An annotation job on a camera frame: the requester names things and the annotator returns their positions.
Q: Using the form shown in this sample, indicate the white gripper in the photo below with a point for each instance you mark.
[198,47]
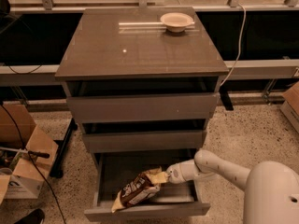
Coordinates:
[175,174]

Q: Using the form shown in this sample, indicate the brown chip bag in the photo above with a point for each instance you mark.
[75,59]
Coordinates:
[138,190]

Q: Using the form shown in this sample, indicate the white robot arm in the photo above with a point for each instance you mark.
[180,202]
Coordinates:
[271,189]

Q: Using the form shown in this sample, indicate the bottom grey drawer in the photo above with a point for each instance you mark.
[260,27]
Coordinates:
[117,169]

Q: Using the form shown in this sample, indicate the grey drawer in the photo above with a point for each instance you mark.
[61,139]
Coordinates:
[117,169]
[142,107]
[120,142]

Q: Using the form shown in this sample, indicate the middle grey drawer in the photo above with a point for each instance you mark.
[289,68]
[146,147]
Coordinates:
[120,142]

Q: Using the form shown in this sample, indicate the top grey drawer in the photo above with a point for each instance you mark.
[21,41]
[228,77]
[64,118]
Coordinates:
[142,107]

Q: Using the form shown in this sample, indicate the grey drawer cabinet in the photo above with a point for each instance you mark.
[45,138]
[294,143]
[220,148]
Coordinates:
[129,52]

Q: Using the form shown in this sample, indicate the black table leg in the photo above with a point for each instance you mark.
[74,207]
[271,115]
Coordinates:
[57,169]

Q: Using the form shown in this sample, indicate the black shoe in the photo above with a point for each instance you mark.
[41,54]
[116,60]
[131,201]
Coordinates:
[35,217]

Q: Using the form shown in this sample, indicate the open cardboard box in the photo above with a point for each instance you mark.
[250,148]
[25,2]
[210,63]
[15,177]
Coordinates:
[22,176]

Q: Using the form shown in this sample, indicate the cardboard box at right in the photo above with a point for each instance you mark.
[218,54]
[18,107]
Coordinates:
[290,107]

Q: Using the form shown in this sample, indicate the white paper bowl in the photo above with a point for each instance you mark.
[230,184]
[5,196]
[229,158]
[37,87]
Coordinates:
[176,22]

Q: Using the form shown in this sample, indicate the black-handled tool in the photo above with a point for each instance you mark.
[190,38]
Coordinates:
[28,152]

